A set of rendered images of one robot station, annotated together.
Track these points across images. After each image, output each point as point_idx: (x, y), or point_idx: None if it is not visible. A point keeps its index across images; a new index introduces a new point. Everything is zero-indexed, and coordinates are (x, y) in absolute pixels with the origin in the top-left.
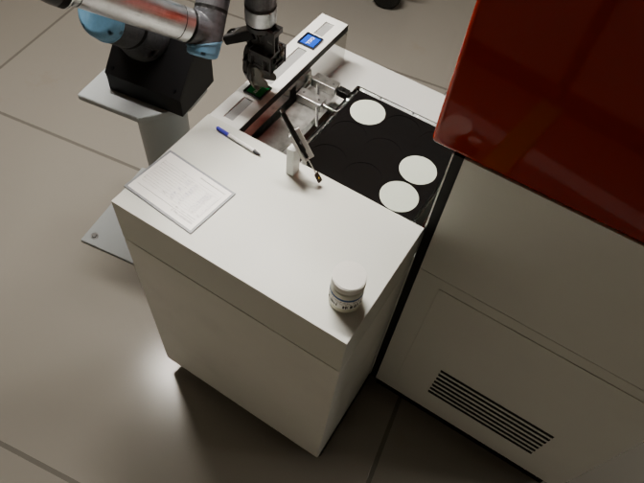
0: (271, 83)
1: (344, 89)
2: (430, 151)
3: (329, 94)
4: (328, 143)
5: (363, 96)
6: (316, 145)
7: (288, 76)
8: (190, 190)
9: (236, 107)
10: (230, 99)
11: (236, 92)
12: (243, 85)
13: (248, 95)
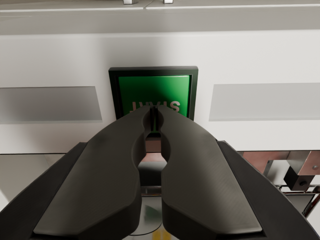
0: (218, 114)
1: (303, 187)
2: None
3: (290, 152)
4: (160, 211)
5: (297, 205)
6: (144, 203)
7: (278, 140)
8: None
9: (37, 92)
10: (38, 51)
11: (85, 45)
12: (141, 44)
13: (112, 94)
